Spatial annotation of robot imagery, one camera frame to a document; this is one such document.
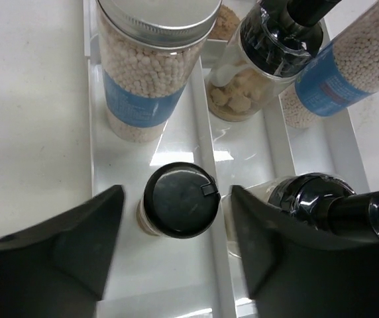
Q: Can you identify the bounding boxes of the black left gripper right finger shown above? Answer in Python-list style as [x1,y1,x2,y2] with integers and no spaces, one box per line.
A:
[231,185,379,317]

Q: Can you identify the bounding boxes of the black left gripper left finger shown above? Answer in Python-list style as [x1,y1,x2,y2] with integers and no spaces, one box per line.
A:
[0,185,125,317]

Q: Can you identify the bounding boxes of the black stopper jar white contents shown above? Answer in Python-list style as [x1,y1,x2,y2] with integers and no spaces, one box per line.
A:
[222,172,379,259]

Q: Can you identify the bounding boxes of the black cap spice bottle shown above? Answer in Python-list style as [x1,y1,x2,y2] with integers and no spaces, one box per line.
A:
[136,162,221,239]

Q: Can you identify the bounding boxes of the black stopper jar brown contents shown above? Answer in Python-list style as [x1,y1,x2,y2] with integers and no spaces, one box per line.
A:
[205,0,337,122]

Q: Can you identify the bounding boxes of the white cap blue label jar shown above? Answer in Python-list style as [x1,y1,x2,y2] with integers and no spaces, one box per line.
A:
[97,0,222,142]

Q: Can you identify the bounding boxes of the pink cap spice jar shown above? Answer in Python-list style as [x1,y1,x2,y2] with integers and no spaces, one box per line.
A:
[208,5,241,41]

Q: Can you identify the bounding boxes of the white divided organizer tray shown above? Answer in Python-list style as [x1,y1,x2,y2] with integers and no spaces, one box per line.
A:
[83,1,369,317]

